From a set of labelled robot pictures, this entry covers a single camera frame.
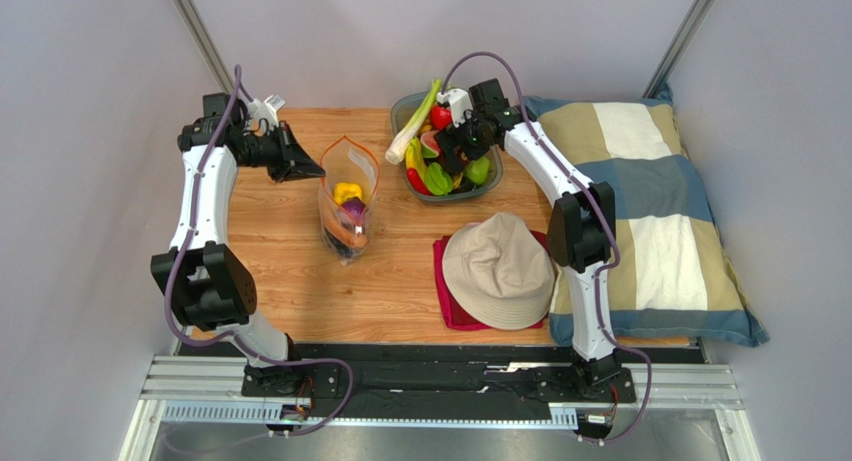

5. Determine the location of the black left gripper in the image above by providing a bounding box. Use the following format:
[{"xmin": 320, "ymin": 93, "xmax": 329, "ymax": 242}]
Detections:
[{"xmin": 238, "ymin": 121, "xmax": 325, "ymax": 184}]

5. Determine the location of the clear zip top bag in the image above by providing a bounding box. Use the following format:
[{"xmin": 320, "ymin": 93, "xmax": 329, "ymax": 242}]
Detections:
[{"xmin": 318, "ymin": 136, "xmax": 380, "ymax": 266}]

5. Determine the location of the yellow bell pepper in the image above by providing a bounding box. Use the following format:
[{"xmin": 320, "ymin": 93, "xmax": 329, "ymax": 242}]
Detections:
[{"xmin": 332, "ymin": 182, "xmax": 364, "ymax": 206}]

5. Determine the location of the purple onion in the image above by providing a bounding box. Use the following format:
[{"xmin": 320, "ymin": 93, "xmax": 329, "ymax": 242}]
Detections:
[{"xmin": 341, "ymin": 197, "xmax": 368, "ymax": 234}]

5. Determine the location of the orange carrot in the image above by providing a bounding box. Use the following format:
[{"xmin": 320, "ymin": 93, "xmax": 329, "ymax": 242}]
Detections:
[{"xmin": 320, "ymin": 207, "xmax": 368, "ymax": 249}]

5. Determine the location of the dark grape bunch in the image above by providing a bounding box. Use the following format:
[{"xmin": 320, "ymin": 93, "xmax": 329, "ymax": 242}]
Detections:
[{"xmin": 326, "ymin": 238, "xmax": 363, "ymax": 262}]

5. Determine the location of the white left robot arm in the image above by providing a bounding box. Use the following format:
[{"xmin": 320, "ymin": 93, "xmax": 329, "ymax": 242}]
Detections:
[{"xmin": 150, "ymin": 93, "xmax": 325, "ymax": 370}]

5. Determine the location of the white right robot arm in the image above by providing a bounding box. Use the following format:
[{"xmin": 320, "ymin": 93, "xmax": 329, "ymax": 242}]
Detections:
[{"xmin": 394, "ymin": 79, "xmax": 621, "ymax": 398}]

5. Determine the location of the grey food basin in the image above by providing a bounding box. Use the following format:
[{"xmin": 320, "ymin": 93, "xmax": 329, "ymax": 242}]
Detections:
[{"xmin": 390, "ymin": 92, "xmax": 504, "ymax": 205}]

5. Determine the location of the green bell pepper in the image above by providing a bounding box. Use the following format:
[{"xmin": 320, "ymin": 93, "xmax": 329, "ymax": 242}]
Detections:
[{"xmin": 464, "ymin": 156, "xmax": 491, "ymax": 186}]

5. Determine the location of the watermelon slice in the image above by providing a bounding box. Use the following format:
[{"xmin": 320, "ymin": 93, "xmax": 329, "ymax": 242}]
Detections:
[{"xmin": 419, "ymin": 130, "xmax": 441, "ymax": 159}]

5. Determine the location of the green star fruit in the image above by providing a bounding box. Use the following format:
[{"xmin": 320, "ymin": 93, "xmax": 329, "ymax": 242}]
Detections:
[{"xmin": 424, "ymin": 162, "xmax": 454, "ymax": 196}]

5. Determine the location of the red tomato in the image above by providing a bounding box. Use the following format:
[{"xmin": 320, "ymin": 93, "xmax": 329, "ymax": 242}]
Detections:
[{"xmin": 429, "ymin": 104, "xmax": 453, "ymax": 131}]

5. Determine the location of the red chili pepper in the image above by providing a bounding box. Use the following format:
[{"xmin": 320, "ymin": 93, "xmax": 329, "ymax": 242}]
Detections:
[{"xmin": 406, "ymin": 168, "xmax": 432, "ymax": 196}]

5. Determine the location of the green leek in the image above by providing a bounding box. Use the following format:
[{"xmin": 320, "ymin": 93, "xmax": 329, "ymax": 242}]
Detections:
[{"xmin": 384, "ymin": 78, "xmax": 443, "ymax": 165}]

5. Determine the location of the beige bucket hat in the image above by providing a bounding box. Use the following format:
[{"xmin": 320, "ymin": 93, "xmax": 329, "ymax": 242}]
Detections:
[{"xmin": 441, "ymin": 212, "xmax": 556, "ymax": 331}]

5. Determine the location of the plaid pillow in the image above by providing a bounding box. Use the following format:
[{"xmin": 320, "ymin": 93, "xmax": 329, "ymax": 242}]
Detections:
[{"xmin": 525, "ymin": 93, "xmax": 770, "ymax": 347}]

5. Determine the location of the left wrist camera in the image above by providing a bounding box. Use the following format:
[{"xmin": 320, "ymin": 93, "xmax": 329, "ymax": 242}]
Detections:
[{"xmin": 248, "ymin": 95, "xmax": 286, "ymax": 131}]

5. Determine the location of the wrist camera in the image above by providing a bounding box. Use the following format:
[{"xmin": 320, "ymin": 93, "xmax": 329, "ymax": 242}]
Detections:
[
  {"xmin": 436, "ymin": 88, "xmax": 473, "ymax": 127},
  {"xmin": 248, "ymin": 95, "xmax": 286, "ymax": 131}
]

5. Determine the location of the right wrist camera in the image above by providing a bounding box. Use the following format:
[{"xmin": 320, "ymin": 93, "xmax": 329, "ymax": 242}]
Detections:
[{"xmin": 436, "ymin": 88, "xmax": 473, "ymax": 127}]

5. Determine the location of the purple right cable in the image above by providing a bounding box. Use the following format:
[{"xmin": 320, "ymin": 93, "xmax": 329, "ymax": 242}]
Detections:
[{"xmin": 440, "ymin": 51, "xmax": 654, "ymax": 446}]

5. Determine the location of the aluminium corner post left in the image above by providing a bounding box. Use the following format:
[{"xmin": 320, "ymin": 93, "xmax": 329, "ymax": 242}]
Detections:
[{"xmin": 172, "ymin": 0, "xmax": 250, "ymax": 103}]

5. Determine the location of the aluminium corner post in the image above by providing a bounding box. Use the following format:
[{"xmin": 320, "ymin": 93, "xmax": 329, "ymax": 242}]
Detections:
[
  {"xmin": 172, "ymin": 0, "xmax": 250, "ymax": 103},
  {"xmin": 643, "ymin": 0, "xmax": 716, "ymax": 98}
]

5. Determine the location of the aluminium corner post right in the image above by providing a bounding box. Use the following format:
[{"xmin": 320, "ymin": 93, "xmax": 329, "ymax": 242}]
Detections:
[{"xmin": 643, "ymin": 0, "xmax": 716, "ymax": 98}]

